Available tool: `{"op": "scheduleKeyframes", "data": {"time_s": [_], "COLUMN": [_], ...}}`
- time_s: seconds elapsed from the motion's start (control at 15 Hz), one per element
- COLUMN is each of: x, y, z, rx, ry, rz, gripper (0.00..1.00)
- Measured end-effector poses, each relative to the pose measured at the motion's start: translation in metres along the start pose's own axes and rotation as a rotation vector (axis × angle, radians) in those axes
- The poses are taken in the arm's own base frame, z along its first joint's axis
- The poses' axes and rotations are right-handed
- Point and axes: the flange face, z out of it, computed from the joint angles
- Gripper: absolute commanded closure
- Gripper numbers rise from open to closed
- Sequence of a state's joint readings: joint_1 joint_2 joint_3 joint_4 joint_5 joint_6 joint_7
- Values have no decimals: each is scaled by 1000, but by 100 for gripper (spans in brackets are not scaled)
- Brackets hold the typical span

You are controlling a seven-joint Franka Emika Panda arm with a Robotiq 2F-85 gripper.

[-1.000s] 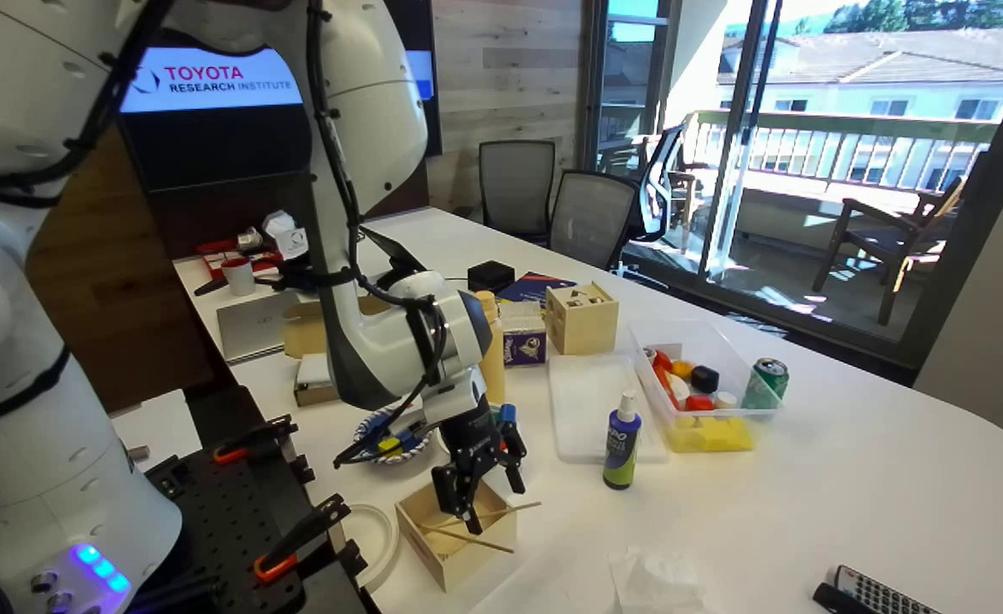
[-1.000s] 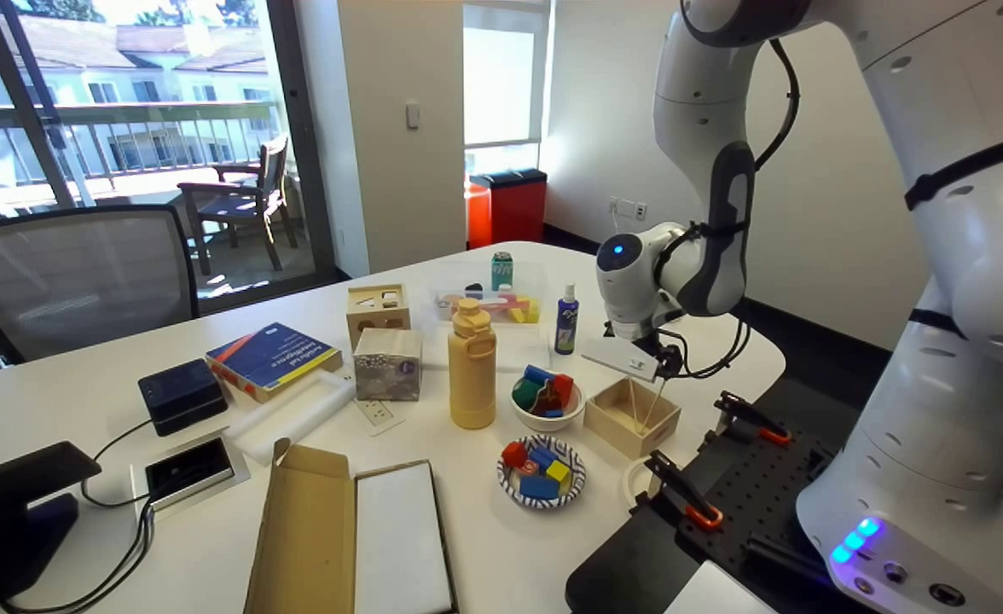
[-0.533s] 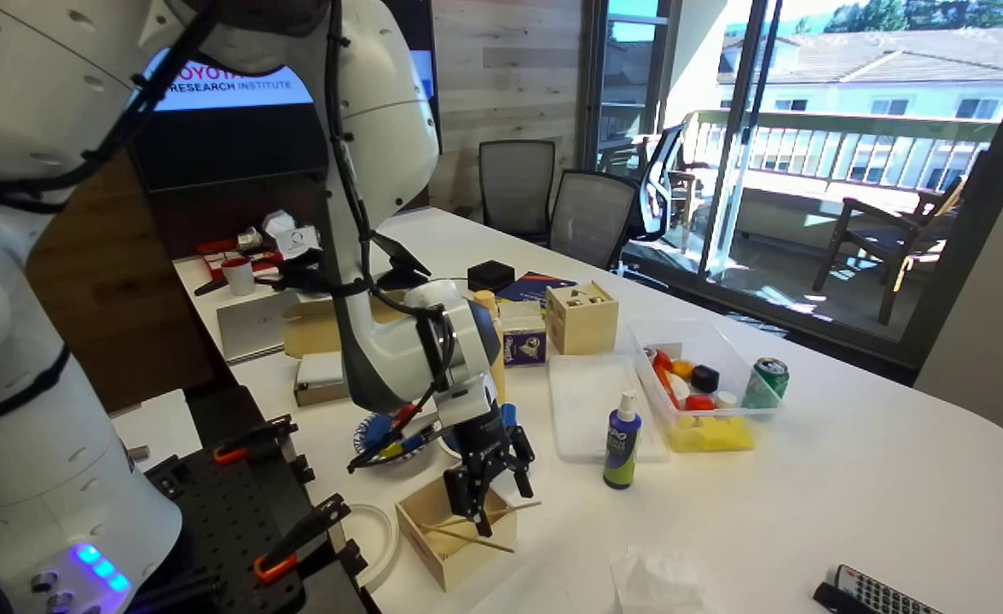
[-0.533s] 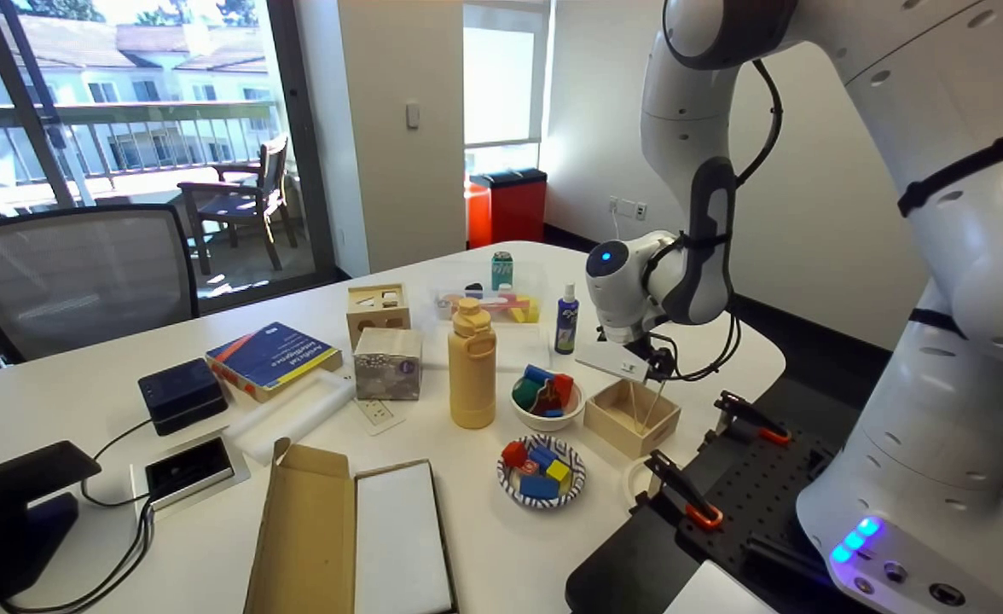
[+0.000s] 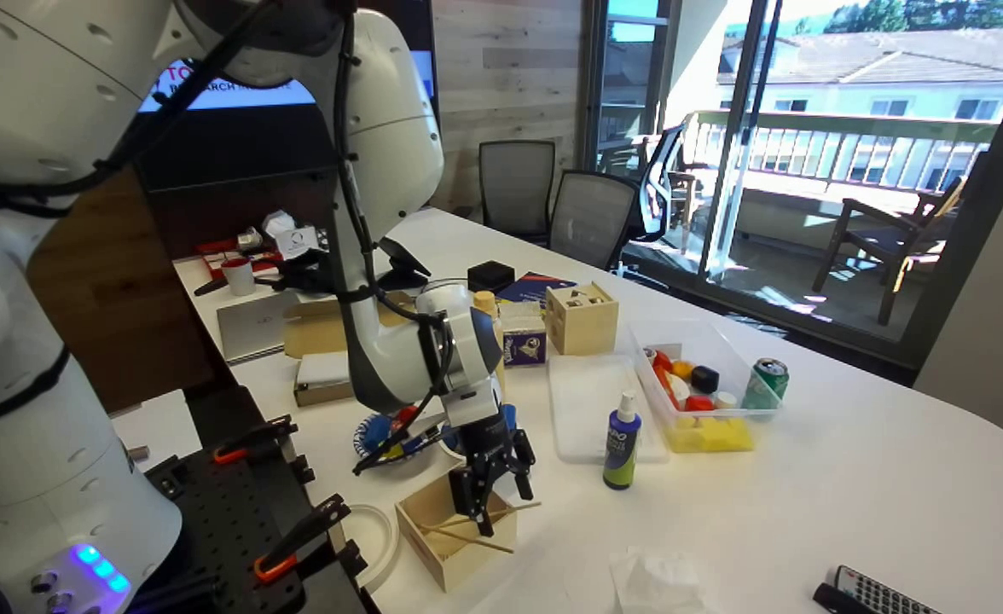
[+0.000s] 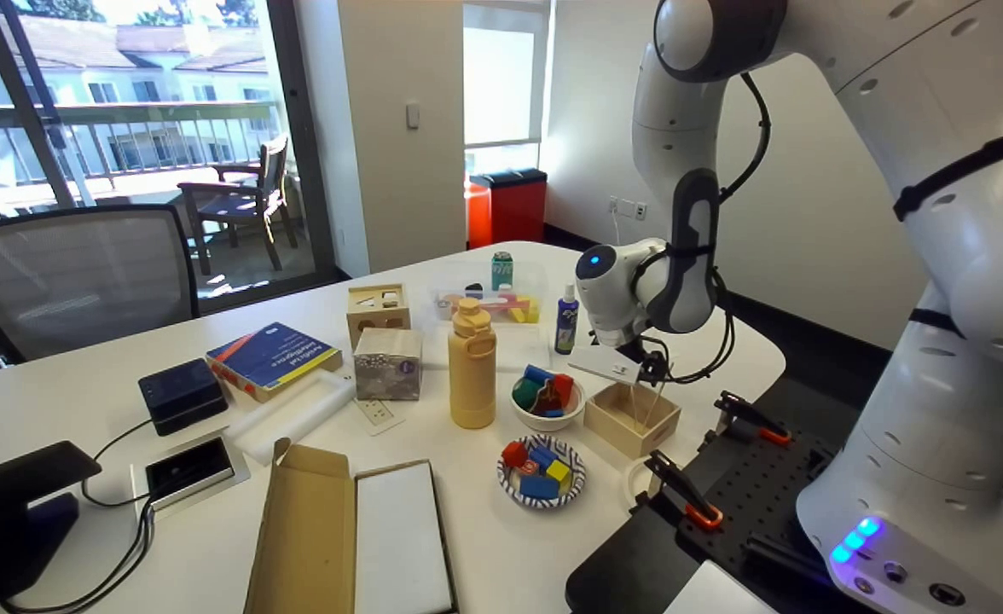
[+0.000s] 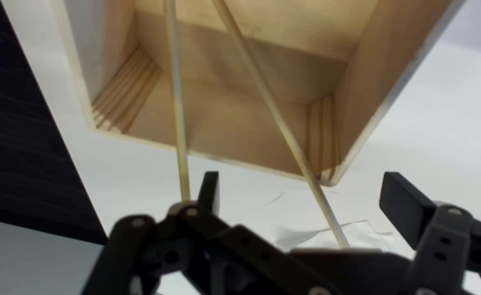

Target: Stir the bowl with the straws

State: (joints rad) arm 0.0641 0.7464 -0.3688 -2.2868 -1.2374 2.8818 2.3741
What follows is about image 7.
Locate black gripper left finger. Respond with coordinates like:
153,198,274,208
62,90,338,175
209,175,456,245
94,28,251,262
81,170,263,295

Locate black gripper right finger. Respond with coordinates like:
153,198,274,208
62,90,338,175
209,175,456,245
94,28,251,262
377,170,481,295

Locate thin wooden stick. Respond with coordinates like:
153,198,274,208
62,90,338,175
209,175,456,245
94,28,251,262
210,0,351,250
161,0,192,203

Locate open square wooden box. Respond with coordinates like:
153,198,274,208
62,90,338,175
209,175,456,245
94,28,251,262
50,0,467,188

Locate black perforated base board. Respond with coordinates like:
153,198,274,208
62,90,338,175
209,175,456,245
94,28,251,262
0,0,107,245

